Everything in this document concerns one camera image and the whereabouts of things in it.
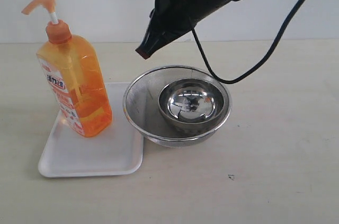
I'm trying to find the white rectangular plastic tray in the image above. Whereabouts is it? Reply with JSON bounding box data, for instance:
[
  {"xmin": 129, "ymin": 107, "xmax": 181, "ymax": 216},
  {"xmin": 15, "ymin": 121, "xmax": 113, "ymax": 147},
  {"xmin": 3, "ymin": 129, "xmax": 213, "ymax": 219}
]
[{"xmin": 38, "ymin": 82, "xmax": 144, "ymax": 178}]

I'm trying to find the steel mesh colander basin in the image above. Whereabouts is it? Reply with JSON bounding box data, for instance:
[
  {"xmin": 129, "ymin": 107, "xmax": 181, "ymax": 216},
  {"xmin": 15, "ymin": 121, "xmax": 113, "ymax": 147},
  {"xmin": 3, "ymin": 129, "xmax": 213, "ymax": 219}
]
[{"xmin": 123, "ymin": 65, "xmax": 232, "ymax": 148}]

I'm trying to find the orange pump soap bottle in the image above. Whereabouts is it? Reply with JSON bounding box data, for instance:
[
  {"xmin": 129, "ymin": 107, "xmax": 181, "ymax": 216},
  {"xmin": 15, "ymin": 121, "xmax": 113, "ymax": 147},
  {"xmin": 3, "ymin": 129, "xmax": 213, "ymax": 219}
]
[{"xmin": 22, "ymin": 0, "xmax": 112, "ymax": 137}]

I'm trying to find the small stainless steel bowl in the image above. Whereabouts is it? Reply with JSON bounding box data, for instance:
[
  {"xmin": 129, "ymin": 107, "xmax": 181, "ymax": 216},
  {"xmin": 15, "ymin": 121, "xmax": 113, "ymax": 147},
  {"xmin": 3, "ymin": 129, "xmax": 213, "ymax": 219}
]
[{"xmin": 158, "ymin": 78, "xmax": 229, "ymax": 132}]

